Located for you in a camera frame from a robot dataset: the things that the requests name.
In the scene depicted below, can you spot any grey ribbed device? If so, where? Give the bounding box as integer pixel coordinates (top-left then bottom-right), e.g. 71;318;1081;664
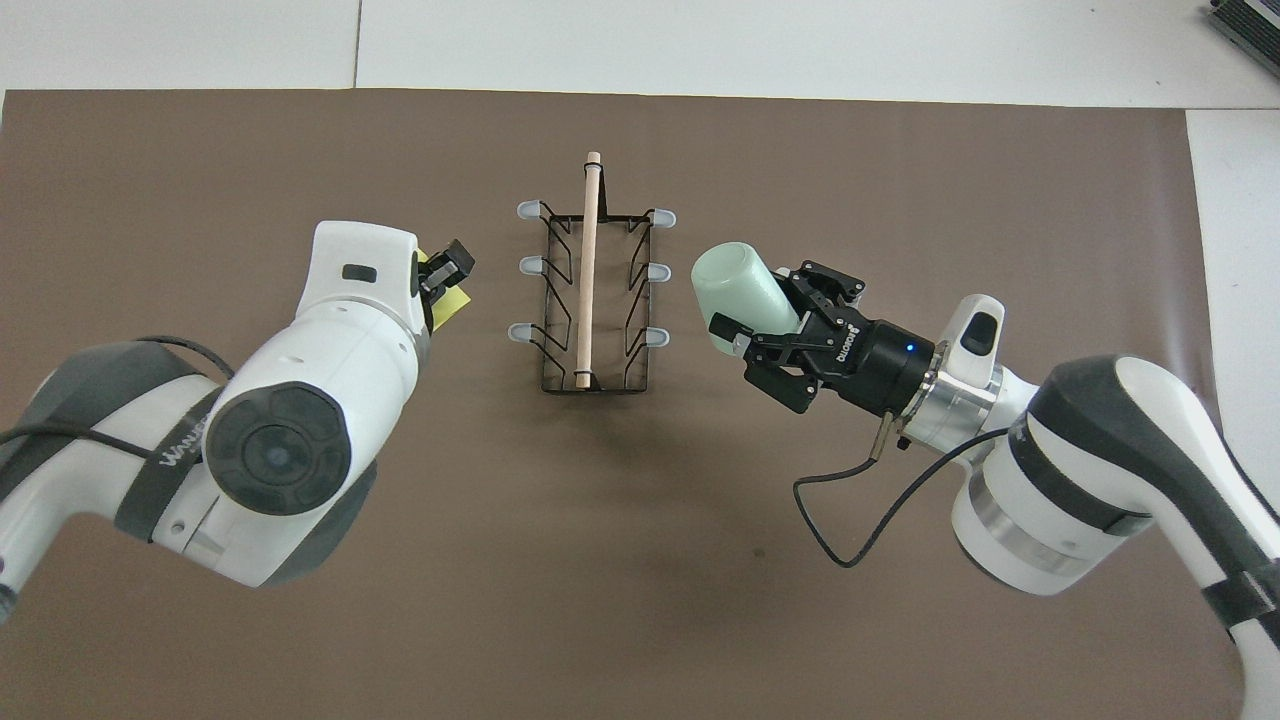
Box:
1205;0;1280;77

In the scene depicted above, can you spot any black wire cup rack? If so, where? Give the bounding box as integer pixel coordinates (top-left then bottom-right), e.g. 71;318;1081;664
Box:
508;151;678;397

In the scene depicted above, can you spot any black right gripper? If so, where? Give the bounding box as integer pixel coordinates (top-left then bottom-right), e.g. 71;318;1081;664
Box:
708;262;936;416

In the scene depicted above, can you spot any pale green plastic cup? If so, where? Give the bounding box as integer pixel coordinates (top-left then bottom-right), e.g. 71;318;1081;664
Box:
691;242;801;356

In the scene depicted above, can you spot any yellow plastic cup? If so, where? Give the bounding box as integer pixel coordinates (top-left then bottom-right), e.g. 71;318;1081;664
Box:
416;248;473;333

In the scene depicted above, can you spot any brown table mat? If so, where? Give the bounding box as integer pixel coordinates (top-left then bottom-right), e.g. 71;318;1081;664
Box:
0;88;1259;720

